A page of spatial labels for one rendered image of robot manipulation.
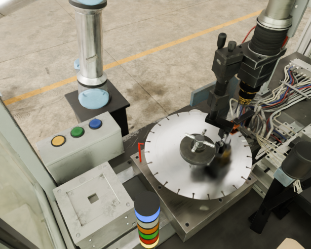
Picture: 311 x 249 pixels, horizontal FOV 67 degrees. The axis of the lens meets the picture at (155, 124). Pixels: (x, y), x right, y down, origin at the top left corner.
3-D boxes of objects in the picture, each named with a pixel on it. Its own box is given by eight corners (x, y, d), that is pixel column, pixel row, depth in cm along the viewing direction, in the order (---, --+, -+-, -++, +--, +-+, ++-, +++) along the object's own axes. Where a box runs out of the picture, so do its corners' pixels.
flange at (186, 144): (178, 162, 71) (179, 157, 69) (180, 133, 78) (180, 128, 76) (216, 165, 70) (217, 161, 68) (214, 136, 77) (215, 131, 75)
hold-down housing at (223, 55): (212, 115, 66) (229, 50, 51) (203, 104, 69) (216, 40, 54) (228, 108, 69) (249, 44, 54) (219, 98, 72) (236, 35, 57)
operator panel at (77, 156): (58, 186, 87) (44, 164, 76) (49, 165, 93) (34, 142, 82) (125, 152, 98) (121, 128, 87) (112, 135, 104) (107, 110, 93)
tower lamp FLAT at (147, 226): (143, 233, 43) (143, 228, 41) (131, 213, 46) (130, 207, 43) (164, 220, 45) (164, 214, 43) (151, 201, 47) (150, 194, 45)
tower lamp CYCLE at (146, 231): (144, 239, 45) (144, 234, 43) (133, 220, 48) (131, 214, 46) (163, 226, 47) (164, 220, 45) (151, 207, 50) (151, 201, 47)
